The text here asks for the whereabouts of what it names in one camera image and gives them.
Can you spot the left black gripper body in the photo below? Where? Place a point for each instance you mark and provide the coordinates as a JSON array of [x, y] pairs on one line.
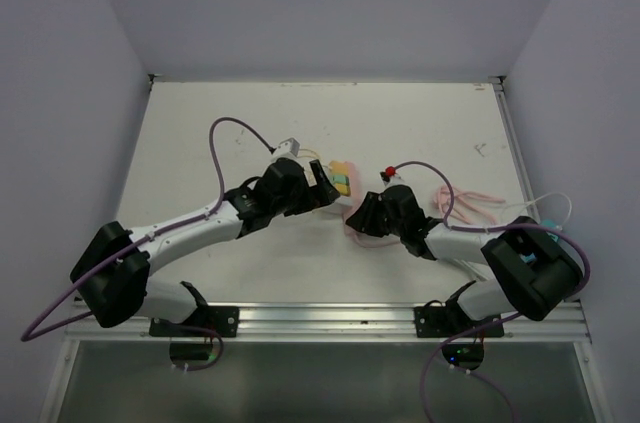
[[304, 197]]

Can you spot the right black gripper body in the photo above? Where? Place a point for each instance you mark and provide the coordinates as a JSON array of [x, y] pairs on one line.
[[396, 227]]

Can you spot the pink power strip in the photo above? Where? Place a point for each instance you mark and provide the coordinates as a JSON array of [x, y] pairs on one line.
[[465, 202]]

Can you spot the yellow plug adapter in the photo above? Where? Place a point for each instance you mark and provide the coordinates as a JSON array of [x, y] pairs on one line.
[[343, 189]]

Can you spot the white plug adapter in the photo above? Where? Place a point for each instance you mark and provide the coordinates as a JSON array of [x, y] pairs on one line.
[[340, 206]]

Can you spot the green plug adapter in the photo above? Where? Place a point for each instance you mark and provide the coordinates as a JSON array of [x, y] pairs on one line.
[[340, 179]]

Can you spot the yellow plug with cable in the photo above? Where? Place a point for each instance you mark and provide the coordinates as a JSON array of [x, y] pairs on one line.
[[333, 166]]

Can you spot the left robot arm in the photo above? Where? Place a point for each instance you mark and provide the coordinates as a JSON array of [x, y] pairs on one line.
[[113, 276]]

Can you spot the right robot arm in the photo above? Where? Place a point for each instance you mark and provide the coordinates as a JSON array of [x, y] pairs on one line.
[[532, 273]]

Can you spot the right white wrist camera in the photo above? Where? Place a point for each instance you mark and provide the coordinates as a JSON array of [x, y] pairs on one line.
[[391, 178]]

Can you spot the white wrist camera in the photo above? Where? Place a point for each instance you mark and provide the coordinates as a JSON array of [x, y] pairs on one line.
[[391, 178], [288, 149]]

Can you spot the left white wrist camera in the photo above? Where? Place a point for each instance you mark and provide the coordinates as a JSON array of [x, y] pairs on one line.
[[288, 149]]

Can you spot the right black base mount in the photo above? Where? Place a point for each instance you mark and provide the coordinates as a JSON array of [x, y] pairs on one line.
[[439, 320]]

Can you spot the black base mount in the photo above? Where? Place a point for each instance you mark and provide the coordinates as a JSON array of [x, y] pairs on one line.
[[439, 320], [222, 319]]

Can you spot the aluminium front rail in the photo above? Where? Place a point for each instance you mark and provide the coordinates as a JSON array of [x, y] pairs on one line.
[[378, 322]]

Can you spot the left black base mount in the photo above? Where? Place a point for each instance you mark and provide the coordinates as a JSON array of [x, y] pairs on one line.
[[222, 319]]

